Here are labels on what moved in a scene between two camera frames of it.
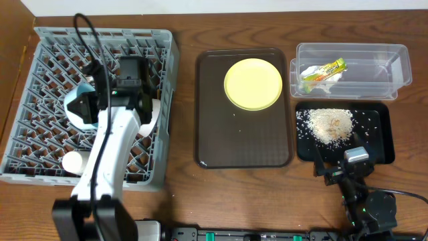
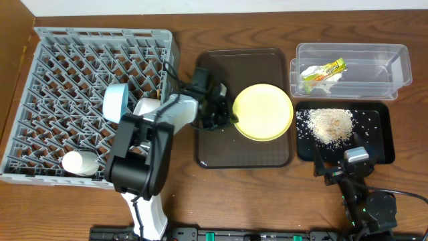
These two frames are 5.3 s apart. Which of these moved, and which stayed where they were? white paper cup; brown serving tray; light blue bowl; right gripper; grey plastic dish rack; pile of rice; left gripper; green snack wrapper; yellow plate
Moved: yellow plate; left gripper; light blue bowl
Stayed: white paper cup; pile of rice; right gripper; brown serving tray; grey plastic dish rack; green snack wrapper
